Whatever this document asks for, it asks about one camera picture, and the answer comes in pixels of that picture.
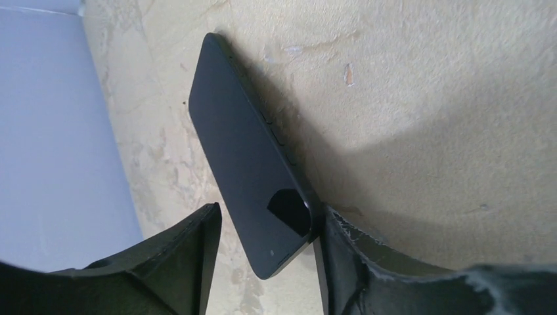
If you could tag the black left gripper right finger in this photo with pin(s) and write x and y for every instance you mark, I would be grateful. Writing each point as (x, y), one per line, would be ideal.
(358, 274)

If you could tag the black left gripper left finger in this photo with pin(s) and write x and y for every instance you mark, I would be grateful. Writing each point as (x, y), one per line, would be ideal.
(169, 273)

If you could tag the black phone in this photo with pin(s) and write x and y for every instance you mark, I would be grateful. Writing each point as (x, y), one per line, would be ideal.
(273, 207)

